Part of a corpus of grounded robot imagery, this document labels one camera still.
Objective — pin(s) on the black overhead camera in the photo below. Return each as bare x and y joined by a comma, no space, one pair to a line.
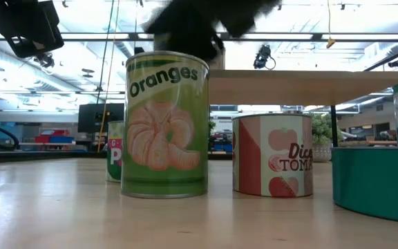
262,57

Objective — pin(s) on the oranges label green tin can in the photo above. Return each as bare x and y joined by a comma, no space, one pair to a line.
164,138

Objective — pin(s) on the leafy green background plant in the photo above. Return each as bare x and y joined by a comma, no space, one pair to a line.
213,126

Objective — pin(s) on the black ceiling fixture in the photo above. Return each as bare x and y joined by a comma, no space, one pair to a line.
396,63

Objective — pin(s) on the green peas label tin can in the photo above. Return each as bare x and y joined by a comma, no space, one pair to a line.
115,155

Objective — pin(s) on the blue storage bin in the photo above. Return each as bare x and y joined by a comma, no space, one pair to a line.
62,139

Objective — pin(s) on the diced tomatoes label tin can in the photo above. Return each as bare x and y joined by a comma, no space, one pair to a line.
271,155

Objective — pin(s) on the yellow hanging tag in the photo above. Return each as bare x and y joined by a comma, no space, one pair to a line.
330,43

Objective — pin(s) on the red storage bin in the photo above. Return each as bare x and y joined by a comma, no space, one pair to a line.
43,139

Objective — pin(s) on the black ceiling track lights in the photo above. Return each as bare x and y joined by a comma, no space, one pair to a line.
46,60

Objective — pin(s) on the black monitor on stand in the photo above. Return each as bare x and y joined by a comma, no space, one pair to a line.
92,117

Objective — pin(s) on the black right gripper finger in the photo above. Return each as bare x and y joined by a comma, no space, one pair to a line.
195,41

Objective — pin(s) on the teal label tin can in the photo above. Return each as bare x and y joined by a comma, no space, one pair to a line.
375,183

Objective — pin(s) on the black aluminium rig frame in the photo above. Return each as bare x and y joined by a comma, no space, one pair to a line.
133,36

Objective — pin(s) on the small green potted plant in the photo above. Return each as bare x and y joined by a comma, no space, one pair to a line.
321,133

